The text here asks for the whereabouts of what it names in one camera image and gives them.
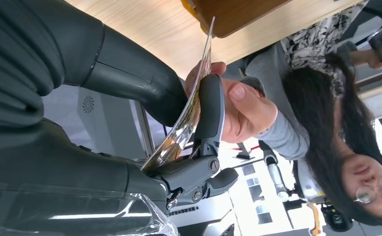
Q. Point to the yellow tape strip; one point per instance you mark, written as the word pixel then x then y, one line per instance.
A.
pixel 189 6

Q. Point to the person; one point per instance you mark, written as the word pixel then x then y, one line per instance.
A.
pixel 295 140

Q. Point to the light wood desk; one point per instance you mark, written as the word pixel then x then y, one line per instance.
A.
pixel 152 32

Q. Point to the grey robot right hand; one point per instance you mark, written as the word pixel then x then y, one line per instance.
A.
pixel 63 182

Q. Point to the person's eyeglasses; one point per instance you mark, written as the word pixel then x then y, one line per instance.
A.
pixel 367 193

